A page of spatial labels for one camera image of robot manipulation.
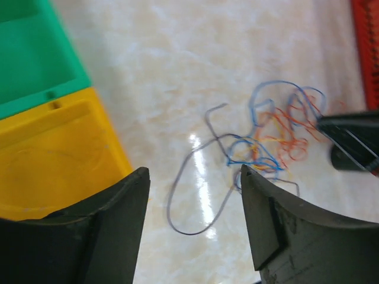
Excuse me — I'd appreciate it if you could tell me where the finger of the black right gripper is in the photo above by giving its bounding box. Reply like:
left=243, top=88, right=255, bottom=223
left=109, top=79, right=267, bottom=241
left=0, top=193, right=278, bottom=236
left=330, top=138, right=378, bottom=177
left=316, top=111, right=378, bottom=148

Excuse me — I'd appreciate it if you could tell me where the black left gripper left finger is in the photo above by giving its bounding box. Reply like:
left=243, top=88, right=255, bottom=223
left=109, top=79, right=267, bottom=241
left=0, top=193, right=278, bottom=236
left=1, top=167, right=150, bottom=283

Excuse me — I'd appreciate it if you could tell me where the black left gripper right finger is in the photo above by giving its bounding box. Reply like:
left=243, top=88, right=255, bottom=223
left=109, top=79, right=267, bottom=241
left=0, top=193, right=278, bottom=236
left=241, top=165, right=378, bottom=283

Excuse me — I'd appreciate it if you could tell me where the orange wire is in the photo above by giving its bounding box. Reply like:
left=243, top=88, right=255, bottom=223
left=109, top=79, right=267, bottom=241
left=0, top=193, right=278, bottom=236
left=254, top=91, right=347, bottom=166

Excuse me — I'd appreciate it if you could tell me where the blue wire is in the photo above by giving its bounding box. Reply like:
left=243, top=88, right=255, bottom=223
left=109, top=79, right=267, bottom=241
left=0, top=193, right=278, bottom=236
left=226, top=79, right=327, bottom=181

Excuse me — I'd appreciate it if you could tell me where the yellow storage bin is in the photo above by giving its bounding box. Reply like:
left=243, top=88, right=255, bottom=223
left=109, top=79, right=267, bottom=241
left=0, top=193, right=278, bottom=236
left=1, top=87, right=133, bottom=221

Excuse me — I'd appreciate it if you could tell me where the red plastic shopping basket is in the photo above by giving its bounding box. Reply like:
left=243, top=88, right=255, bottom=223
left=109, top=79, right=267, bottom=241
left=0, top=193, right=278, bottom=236
left=351, top=0, right=378, bottom=109

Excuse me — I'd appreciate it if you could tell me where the near green storage bin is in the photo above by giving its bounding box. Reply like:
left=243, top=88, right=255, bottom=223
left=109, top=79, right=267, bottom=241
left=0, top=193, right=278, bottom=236
left=1, top=1, right=91, bottom=118

